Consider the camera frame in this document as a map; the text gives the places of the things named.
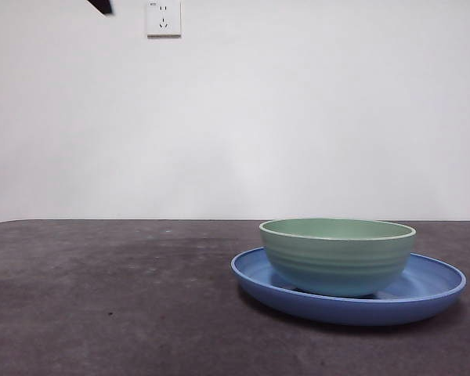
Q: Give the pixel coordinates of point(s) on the green ribbed bowl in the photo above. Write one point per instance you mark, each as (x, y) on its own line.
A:
(337, 266)

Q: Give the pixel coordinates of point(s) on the blue round plate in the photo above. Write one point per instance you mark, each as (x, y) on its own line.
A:
(337, 312)

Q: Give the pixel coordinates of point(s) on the white wall socket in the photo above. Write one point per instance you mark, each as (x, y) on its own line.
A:
(164, 19)

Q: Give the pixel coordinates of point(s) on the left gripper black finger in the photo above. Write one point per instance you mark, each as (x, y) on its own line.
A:
(103, 7)

